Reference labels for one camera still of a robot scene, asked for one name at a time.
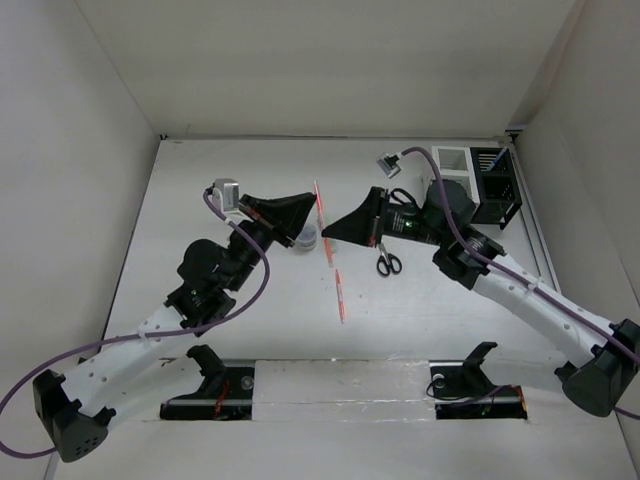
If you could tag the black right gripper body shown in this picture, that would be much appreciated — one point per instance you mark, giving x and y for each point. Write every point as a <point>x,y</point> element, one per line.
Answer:
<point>407,221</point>

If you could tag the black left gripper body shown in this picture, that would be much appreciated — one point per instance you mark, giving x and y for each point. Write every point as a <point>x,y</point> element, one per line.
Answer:
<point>248,255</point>

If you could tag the orange pen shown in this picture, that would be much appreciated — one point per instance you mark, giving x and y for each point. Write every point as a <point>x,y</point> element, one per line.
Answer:
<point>321,225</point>

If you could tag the red pen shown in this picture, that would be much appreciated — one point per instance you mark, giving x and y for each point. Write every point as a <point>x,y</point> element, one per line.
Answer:
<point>339,293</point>

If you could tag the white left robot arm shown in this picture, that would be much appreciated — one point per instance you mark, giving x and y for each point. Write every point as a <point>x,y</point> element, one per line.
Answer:
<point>78,407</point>

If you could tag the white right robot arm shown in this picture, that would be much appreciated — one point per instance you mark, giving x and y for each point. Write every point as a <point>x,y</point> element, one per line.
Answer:
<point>602,357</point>

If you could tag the clear paperclip jar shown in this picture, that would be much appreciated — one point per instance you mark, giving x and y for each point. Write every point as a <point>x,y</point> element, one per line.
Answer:
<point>307,239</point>

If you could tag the white desk organizer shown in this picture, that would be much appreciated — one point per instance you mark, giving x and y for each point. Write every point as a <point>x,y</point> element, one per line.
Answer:
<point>455,163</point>

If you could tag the black desk organizer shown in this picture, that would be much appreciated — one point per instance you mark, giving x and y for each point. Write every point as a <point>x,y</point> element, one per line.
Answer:
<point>499,194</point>

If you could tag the black handled scissors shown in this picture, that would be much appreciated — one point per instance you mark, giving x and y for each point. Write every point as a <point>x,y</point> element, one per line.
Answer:
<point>387,263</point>

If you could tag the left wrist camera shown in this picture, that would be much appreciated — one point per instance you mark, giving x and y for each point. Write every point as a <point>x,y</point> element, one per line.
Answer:
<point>225,195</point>

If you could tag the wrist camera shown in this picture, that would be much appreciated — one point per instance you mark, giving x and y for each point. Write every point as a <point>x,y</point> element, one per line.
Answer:
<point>225,195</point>
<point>389,164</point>

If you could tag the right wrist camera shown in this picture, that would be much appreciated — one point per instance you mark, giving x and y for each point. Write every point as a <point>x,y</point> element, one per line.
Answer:
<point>389,164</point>

